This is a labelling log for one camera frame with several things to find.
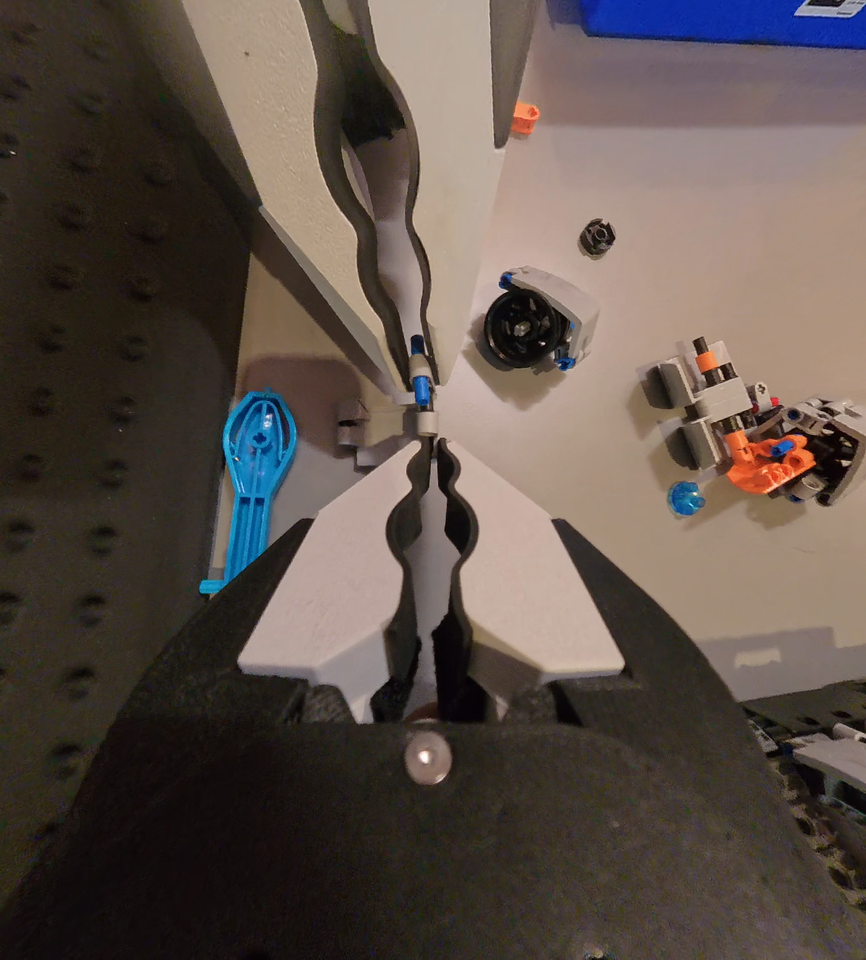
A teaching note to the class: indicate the white printed tag sticker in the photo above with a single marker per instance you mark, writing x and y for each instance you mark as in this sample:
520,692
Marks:
831,6

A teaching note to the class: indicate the blue transparent round stud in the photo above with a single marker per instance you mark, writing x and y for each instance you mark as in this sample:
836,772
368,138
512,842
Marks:
685,498

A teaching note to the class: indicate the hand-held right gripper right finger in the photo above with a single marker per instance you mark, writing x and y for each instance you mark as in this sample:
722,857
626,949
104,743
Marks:
531,585

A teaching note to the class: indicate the large grey tracked brick vehicle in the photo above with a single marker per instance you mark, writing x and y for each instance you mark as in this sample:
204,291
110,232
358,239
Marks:
853,780

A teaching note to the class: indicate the grey bracket brick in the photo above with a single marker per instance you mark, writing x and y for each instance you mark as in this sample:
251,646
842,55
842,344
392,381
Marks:
350,425

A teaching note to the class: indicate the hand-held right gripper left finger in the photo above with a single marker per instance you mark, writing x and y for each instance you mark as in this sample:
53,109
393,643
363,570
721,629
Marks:
328,585

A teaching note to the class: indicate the small grey orange brick assembly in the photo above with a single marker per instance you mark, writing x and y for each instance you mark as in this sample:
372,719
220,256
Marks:
763,428

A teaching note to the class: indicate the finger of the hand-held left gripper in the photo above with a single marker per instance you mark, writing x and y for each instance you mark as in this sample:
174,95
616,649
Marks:
456,120
275,105

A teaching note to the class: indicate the light blue paddle piece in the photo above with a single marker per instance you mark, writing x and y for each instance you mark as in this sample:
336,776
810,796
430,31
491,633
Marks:
253,480

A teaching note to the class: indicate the small orange brick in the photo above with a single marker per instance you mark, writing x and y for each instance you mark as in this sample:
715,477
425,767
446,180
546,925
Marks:
525,117

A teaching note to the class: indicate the black dimpled foam mat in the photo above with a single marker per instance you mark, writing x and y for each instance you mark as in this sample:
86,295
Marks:
73,375

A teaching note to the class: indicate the blue storage bin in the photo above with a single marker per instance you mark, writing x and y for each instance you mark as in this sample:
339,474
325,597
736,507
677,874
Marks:
703,18

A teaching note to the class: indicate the small black bushing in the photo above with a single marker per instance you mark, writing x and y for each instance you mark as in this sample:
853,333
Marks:
598,236

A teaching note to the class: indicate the grey sleeve with blue pins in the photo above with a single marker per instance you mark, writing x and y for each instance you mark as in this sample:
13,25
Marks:
424,393

